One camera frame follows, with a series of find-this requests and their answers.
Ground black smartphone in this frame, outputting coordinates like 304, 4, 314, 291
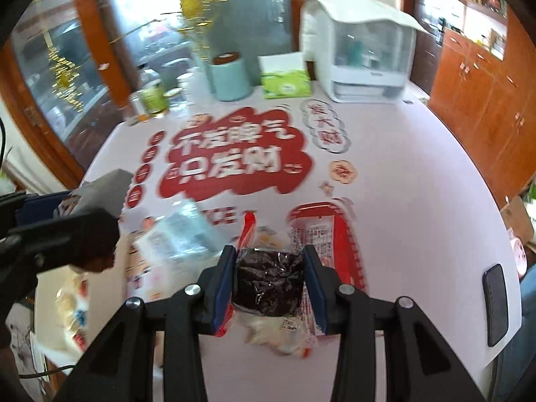
482, 263, 511, 347

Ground white countertop appliance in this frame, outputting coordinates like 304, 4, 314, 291
298, 0, 428, 105

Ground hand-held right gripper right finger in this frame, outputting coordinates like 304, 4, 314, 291
302, 244, 489, 402

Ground clear blue-printed snack packet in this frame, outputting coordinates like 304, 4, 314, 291
133, 200, 227, 278

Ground cardboard box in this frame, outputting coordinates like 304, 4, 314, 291
497, 194, 536, 253

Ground wooden framed glass door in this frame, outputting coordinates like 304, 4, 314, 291
0, 0, 403, 190

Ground dark-filled red-edged snack packet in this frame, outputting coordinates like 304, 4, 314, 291
213, 211, 320, 357

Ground red white snack bag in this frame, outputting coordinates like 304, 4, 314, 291
288, 202, 366, 290

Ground brown wooden cabinets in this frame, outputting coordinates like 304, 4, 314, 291
427, 28, 536, 207

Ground green tissue box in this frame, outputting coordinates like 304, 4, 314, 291
257, 52, 313, 100

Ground brown entry door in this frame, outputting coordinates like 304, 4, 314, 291
411, 0, 452, 93

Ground person's blue jeans leg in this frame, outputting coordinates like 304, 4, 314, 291
491, 265, 536, 402

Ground wooden display shelf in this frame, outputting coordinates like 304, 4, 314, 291
448, 0, 510, 60

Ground bottle of yellow liquid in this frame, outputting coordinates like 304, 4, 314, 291
138, 64, 169, 117

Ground grey foil snack packet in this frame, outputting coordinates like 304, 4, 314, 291
59, 169, 135, 274

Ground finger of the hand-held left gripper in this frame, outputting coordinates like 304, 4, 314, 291
0, 208, 123, 274
0, 192, 73, 227

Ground clear packet of yellow crackers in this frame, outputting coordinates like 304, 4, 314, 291
54, 276, 84, 317

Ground gold door ornament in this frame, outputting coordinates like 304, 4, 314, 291
175, 0, 211, 60
45, 45, 85, 106

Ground white plastic tray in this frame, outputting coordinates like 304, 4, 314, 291
36, 269, 90, 370

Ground teal canister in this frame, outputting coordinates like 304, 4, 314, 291
208, 51, 254, 102

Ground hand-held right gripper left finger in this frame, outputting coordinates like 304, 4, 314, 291
54, 245, 239, 402

